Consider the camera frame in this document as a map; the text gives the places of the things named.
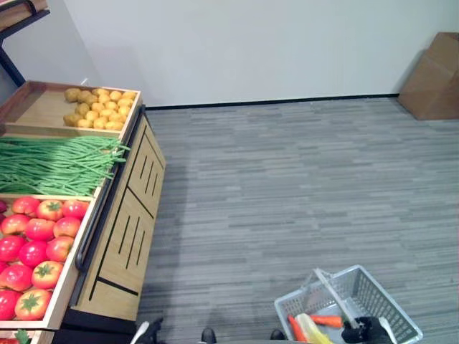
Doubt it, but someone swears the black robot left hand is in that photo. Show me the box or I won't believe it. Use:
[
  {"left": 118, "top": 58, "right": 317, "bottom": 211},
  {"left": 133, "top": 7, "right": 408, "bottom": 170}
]
[{"left": 130, "top": 317, "right": 164, "bottom": 344}]

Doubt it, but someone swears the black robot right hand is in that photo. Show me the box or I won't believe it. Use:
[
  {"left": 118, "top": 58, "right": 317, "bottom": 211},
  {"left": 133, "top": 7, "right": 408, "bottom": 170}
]
[{"left": 340, "top": 315, "right": 399, "bottom": 344}]

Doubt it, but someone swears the grey plastic shopping basket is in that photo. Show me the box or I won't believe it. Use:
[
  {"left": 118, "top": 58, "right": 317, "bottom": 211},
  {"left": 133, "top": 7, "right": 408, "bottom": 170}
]
[{"left": 274, "top": 264, "right": 425, "bottom": 344}]

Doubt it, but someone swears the orange carrot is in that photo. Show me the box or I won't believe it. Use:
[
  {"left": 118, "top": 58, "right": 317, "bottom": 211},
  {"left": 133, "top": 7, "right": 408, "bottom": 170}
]
[
  {"left": 309, "top": 315, "right": 344, "bottom": 328},
  {"left": 288, "top": 315, "right": 309, "bottom": 343}
]

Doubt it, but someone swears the pale yellow corn cob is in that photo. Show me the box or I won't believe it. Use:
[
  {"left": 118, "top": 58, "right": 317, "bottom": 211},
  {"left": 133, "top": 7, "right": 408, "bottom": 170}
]
[{"left": 295, "top": 312, "right": 335, "bottom": 344}]

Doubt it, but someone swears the wooden tomato tray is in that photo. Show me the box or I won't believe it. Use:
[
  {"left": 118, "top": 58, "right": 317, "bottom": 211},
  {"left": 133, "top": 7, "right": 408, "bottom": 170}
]
[{"left": 0, "top": 193, "right": 96, "bottom": 330}]

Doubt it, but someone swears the wooden produce display stand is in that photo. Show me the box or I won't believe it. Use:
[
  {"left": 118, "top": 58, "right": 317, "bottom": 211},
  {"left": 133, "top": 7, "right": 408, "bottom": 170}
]
[{"left": 0, "top": 80, "right": 167, "bottom": 331}]

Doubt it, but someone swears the green long beans pile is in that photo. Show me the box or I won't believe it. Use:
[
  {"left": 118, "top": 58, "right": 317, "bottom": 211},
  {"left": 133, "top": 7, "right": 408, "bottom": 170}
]
[{"left": 0, "top": 135, "right": 131, "bottom": 196}]

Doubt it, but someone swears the wooden potato tray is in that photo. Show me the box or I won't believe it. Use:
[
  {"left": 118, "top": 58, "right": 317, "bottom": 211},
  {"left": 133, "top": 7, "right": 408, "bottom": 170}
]
[{"left": 0, "top": 80, "right": 142, "bottom": 140}]

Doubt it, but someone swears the brown cardboard box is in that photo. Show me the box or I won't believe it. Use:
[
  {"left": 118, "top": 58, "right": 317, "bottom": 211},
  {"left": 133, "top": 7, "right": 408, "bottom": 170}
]
[{"left": 397, "top": 32, "right": 459, "bottom": 121}]

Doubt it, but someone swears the black metal stand rail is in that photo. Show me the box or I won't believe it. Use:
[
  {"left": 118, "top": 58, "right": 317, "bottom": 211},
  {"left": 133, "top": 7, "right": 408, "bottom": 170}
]
[{"left": 75, "top": 105, "right": 146, "bottom": 272}]

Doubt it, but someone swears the black wall baseboard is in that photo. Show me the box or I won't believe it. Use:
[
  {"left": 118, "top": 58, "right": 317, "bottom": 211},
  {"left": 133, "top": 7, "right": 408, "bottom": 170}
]
[{"left": 144, "top": 93, "right": 401, "bottom": 110}]

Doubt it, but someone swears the black frame wooden shelf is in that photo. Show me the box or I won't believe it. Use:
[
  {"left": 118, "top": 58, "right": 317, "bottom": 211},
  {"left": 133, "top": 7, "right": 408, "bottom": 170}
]
[{"left": 0, "top": 0, "right": 51, "bottom": 89}]

